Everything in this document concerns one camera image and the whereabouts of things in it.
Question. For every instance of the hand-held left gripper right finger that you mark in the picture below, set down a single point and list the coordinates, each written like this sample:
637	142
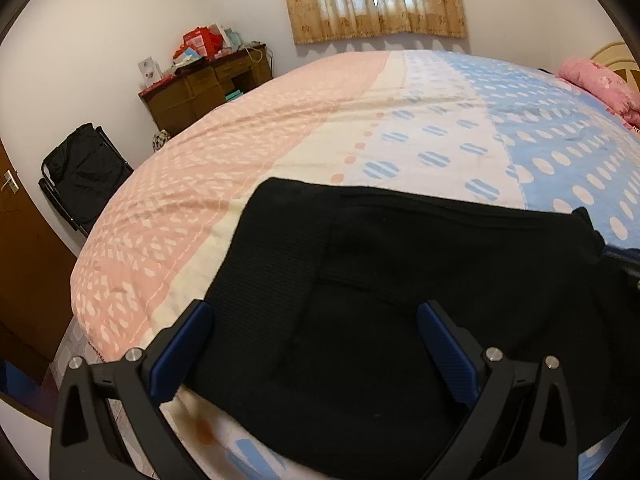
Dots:
445	355

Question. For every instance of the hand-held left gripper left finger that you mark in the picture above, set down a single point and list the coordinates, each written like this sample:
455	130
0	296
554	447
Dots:
182	355

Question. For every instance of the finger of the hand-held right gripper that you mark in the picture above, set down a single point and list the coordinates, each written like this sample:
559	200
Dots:
625	260

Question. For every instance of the black pants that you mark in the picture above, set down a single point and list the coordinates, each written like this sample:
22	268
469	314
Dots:
375	285

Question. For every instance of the brown wooden door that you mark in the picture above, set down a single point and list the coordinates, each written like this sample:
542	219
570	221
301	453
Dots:
30	285

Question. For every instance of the pink pillow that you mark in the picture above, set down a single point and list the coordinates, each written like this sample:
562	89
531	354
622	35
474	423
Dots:
600	82

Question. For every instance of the cream wooden headboard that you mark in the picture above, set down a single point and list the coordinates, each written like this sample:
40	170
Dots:
620	57

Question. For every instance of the black folding chair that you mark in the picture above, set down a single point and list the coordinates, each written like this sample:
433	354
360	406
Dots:
85	175

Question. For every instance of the patterned bag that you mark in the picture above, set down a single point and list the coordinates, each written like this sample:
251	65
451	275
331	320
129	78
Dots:
160	141

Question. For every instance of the bed with patterned sheet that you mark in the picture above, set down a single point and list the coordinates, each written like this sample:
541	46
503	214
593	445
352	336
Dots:
300	135

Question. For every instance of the brown wooden desk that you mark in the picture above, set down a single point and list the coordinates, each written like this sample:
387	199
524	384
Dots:
190	95

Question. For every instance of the teal box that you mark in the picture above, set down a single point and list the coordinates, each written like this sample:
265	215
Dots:
234	95

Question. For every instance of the white greeting card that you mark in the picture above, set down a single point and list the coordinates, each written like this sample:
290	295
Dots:
150	69

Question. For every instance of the red gift bag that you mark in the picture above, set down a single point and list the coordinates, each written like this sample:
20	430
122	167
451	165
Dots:
202	41

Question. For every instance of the light blue box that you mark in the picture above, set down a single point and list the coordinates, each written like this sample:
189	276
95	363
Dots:
233	39

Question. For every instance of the beige patterned curtain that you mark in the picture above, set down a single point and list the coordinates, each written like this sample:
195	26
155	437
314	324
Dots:
370	5

